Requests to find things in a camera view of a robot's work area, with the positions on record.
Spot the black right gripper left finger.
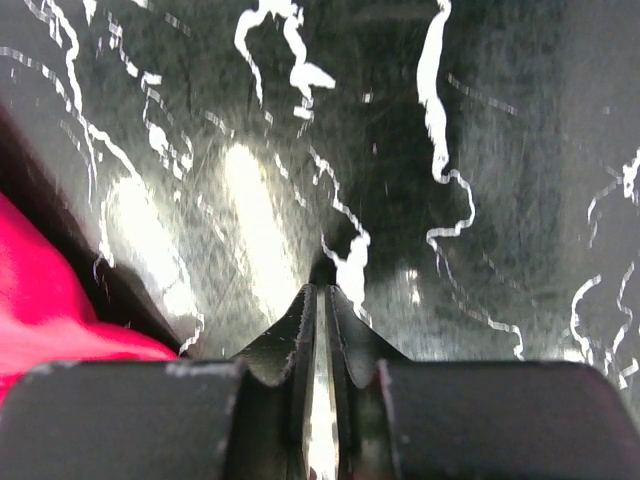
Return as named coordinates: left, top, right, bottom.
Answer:
left=1, top=284, right=317, bottom=479

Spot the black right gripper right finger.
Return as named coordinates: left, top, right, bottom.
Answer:
left=325, top=286, right=639, bottom=479

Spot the red t-shirt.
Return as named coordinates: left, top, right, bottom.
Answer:
left=1, top=196, right=177, bottom=397

